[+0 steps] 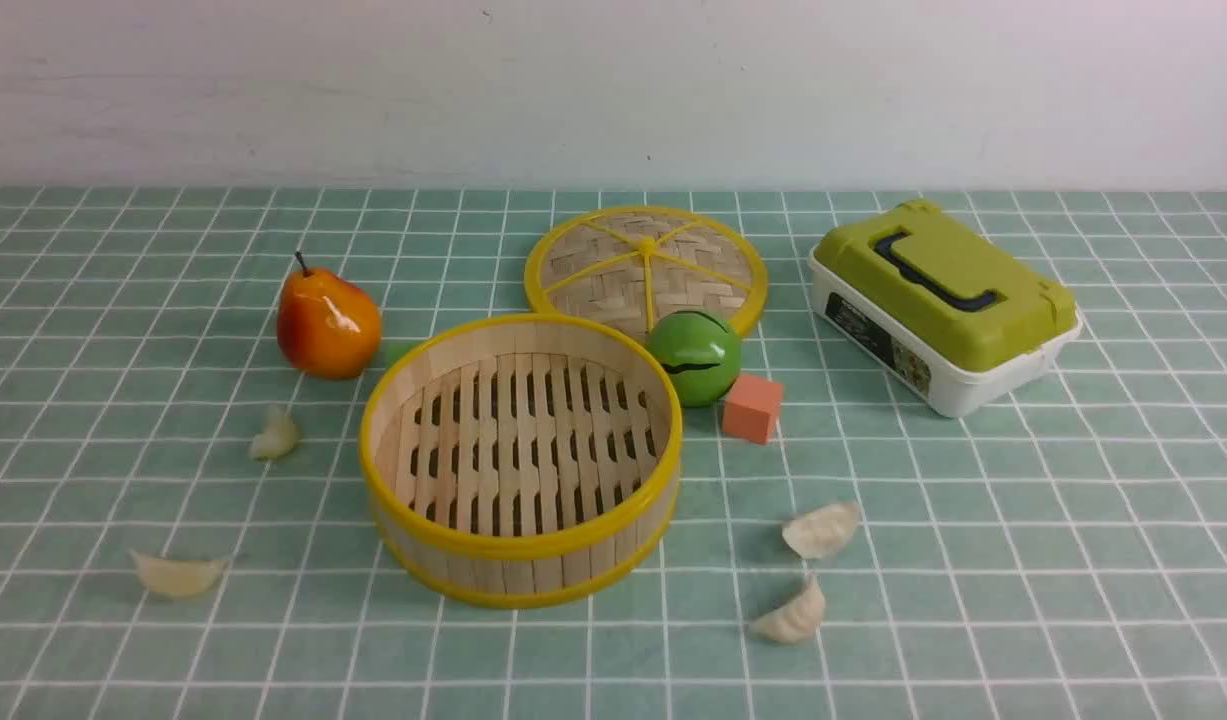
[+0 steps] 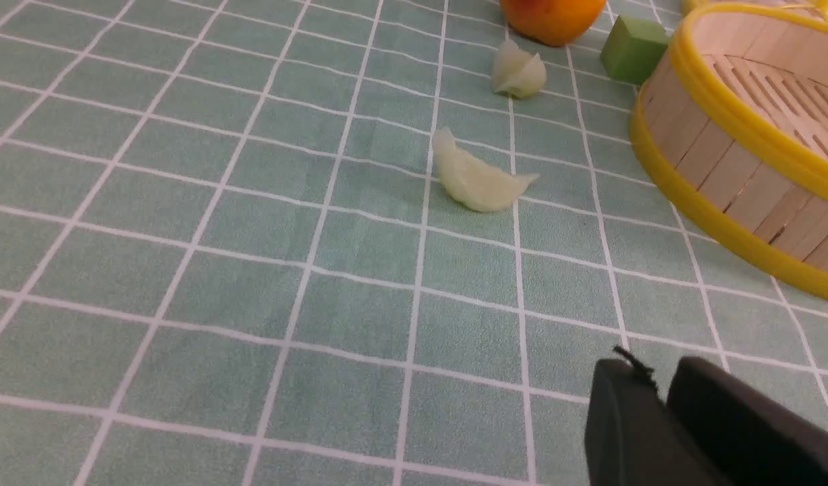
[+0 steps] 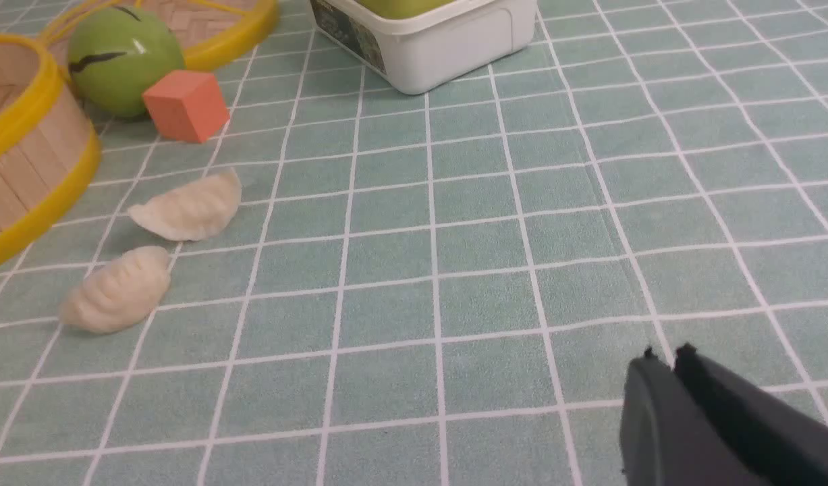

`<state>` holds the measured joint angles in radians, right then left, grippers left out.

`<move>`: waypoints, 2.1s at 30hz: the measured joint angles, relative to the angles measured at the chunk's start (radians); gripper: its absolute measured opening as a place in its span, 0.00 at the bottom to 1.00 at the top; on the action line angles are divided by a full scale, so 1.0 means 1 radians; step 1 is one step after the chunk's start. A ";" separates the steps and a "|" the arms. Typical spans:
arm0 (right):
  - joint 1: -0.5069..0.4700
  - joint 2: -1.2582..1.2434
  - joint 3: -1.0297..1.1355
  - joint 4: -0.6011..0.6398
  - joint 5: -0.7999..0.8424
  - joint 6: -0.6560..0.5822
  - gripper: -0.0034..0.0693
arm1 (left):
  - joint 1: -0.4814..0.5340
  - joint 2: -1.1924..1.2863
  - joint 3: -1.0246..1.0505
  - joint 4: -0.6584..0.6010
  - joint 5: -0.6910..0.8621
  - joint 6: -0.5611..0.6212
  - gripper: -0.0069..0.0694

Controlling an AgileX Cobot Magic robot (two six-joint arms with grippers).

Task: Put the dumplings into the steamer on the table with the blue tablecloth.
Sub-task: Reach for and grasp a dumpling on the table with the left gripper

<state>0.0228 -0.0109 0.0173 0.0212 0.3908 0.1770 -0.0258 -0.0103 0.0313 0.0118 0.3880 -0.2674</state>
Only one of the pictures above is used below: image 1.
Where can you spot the dumpling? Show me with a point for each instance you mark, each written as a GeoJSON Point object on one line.
{"type": "Point", "coordinates": [796, 619]}
{"type": "Point", "coordinates": [279, 436]}
{"type": "Point", "coordinates": [823, 532]}
{"type": "Point", "coordinates": [177, 579]}

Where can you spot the woven bamboo steamer lid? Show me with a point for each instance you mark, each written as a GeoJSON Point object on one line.
{"type": "Point", "coordinates": [628, 267]}

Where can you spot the yellow-rimmed bamboo steamer tray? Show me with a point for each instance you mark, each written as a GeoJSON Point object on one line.
{"type": "Point", "coordinates": [524, 460]}

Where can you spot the green toy apple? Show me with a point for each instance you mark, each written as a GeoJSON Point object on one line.
{"type": "Point", "coordinates": [700, 352]}

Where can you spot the salmon pink cube block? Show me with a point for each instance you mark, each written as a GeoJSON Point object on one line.
{"type": "Point", "coordinates": [751, 408]}

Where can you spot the green cube block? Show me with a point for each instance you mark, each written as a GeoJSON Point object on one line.
{"type": "Point", "coordinates": [393, 352]}

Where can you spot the orange-red toy pear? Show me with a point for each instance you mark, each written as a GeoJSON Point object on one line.
{"type": "Point", "coordinates": [325, 326]}

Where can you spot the green-lidded white plastic box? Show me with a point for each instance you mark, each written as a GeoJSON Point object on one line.
{"type": "Point", "coordinates": [958, 320]}

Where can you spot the green checkered tablecloth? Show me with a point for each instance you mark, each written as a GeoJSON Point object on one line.
{"type": "Point", "coordinates": [1062, 553]}

